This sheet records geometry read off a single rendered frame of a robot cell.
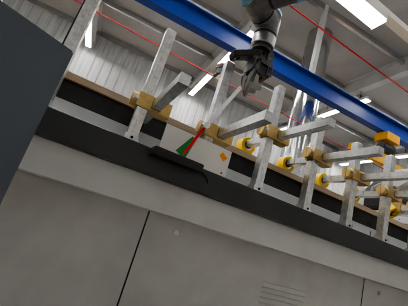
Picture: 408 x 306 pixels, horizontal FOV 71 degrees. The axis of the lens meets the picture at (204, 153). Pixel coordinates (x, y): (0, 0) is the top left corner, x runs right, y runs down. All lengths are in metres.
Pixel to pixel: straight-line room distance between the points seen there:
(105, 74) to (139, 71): 0.97
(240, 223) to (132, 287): 0.46
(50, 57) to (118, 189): 0.70
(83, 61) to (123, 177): 8.10
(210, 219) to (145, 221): 0.27
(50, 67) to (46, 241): 0.91
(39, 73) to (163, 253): 1.01
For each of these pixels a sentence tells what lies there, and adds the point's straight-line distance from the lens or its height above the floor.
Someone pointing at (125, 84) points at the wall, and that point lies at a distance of 8.78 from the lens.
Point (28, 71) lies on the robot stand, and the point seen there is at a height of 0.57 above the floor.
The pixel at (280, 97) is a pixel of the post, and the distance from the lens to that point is 1.24.
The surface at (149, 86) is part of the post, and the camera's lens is 0.98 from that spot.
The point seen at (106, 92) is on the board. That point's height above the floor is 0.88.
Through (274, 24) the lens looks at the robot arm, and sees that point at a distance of 1.20.
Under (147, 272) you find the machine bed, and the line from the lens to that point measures 1.18.
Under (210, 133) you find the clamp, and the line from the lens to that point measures 1.01.
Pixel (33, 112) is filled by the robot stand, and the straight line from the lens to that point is 0.24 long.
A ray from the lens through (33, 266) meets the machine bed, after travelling 1.14.
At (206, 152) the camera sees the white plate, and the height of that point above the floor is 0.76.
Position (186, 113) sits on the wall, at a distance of 8.92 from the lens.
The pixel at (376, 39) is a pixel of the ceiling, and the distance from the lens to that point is 6.94.
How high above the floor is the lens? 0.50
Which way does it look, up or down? 15 degrees up
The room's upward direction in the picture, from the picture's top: 17 degrees clockwise
